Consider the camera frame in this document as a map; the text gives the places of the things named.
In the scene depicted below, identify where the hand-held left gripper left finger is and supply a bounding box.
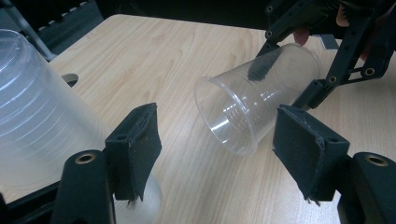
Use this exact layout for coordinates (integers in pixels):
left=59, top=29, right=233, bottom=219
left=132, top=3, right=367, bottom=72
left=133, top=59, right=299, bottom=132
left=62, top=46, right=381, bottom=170
left=105, top=103, right=163, bottom=202

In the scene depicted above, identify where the small grey object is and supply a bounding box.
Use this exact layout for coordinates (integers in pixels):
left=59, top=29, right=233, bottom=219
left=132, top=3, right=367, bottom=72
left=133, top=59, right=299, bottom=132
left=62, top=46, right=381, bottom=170
left=318, top=34, right=341, bottom=51

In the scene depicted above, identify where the stack of clear plastic cups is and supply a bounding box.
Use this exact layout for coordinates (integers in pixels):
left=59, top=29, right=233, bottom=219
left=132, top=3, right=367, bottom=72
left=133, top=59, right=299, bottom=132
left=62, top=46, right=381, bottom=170
left=0, top=28, right=163, bottom=224

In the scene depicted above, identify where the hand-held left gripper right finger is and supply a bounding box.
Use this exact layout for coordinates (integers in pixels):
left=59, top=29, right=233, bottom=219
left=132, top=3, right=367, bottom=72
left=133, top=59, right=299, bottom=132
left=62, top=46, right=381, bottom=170
left=272, top=104, right=351, bottom=203

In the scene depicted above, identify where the grey metal stand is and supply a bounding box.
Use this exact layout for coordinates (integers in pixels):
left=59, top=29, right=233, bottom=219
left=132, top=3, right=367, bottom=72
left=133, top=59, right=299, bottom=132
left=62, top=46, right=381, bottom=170
left=0, top=0, right=58, bottom=63

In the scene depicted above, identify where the single clear plastic cup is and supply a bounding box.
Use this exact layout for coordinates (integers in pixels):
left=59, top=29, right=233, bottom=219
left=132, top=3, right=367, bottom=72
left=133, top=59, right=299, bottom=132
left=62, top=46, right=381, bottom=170
left=193, top=43, right=323, bottom=157

